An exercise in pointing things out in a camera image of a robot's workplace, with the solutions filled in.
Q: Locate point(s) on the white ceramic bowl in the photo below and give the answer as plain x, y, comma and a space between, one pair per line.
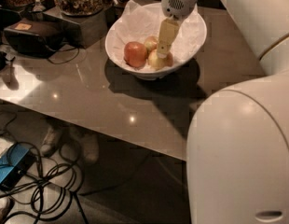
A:
194, 41

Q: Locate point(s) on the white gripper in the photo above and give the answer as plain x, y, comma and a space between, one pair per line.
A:
176, 4

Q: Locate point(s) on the yellow-green front apple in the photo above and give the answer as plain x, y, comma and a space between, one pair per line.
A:
158, 63

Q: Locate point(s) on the small back apple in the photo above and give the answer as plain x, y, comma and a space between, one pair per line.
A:
151, 43

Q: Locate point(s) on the white paper liner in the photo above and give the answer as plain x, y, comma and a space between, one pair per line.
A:
138, 24

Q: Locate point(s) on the blue box on floor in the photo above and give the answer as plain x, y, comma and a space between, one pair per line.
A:
13, 164

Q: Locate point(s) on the left white shoe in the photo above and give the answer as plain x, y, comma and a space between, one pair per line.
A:
51, 141

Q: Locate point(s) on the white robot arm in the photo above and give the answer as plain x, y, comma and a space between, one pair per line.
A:
238, 141

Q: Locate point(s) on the red apple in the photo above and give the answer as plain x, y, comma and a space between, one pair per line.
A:
135, 54

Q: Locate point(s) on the right white shoe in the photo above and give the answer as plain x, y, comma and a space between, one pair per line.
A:
90, 148

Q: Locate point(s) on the white shoe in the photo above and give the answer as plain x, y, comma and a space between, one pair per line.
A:
90, 148
51, 141

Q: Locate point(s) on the metal scoop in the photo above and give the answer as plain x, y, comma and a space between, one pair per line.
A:
38, 6

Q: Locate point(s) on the black card terminal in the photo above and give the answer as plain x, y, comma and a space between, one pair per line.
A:
34, 38

